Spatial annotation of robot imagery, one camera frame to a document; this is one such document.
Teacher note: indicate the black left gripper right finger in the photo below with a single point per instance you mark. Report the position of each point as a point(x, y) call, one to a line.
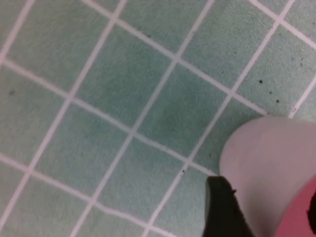
point(313, 213)

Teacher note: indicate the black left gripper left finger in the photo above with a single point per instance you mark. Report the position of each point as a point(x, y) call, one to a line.
point(224, 212)

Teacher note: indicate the pink plastic cup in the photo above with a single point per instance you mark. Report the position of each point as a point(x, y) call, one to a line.
point(266, 160)

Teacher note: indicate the green checked tablecloth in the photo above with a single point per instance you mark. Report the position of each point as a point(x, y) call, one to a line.
point(111, 111)

